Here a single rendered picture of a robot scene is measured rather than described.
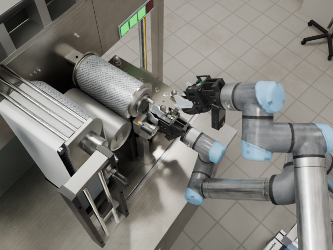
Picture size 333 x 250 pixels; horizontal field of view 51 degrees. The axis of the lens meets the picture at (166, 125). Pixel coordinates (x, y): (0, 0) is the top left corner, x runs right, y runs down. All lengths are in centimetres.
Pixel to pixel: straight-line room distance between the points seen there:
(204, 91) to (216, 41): 227
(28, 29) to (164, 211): 83
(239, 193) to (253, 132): 39
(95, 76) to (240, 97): 57
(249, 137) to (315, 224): 25
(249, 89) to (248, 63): 224
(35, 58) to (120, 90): 30
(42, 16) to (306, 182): 91
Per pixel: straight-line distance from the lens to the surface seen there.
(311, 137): 90
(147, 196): 145
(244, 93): 87
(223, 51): 315
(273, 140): 87
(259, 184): 117
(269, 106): 84
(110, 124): 122
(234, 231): 239
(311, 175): 89
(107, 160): 94
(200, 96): 96
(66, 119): 101
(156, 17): 218
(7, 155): 144
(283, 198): 113
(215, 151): 127
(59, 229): 146
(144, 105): 124
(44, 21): 123
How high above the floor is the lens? 227
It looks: 59 degrees down
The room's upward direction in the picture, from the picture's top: 2 degrees clockwise
